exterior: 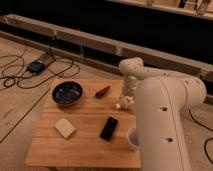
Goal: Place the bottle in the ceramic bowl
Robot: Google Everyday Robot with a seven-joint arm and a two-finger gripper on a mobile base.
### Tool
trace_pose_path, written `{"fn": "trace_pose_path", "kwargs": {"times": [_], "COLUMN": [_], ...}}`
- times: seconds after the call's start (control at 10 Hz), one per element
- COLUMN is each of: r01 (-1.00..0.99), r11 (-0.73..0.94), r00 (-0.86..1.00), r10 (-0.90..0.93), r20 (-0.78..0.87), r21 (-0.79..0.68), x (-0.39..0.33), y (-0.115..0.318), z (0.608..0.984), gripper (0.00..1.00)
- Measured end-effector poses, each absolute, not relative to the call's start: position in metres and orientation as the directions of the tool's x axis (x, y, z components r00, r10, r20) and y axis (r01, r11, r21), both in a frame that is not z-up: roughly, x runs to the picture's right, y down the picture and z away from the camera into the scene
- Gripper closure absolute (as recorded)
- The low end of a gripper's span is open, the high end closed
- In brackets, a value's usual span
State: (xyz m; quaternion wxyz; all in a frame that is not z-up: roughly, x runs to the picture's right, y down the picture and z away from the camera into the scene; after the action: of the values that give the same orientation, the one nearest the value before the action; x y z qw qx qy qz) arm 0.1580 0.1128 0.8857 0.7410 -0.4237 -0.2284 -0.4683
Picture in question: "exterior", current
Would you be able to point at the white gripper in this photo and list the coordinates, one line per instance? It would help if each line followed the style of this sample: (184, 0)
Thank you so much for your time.
(129, 87)

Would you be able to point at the white plastic bottle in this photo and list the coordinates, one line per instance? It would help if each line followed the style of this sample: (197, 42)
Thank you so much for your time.
(126, 102)

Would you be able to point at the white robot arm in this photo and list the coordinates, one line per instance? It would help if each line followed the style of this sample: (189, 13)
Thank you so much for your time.
(160, 96)

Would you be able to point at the dark ceramic bowl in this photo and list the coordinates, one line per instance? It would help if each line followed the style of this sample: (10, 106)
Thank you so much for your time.
(67, 93)

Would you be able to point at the brown cylindrical object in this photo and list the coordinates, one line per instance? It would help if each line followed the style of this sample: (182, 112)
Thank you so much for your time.
(102, 92)

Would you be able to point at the black smartphone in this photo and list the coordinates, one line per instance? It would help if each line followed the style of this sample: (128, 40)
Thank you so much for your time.
(109, 129)

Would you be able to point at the white paper cup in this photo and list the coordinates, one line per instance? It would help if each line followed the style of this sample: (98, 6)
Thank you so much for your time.
(132, 139)

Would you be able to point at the wooden table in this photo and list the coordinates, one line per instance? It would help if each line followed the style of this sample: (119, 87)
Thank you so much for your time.
(84, 147)

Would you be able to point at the beige rectangular sponge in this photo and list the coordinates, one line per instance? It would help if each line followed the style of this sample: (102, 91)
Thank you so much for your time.
(64, 127)

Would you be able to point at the blue power adapter box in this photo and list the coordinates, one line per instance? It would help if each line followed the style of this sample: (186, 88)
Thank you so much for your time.
(35, 67)

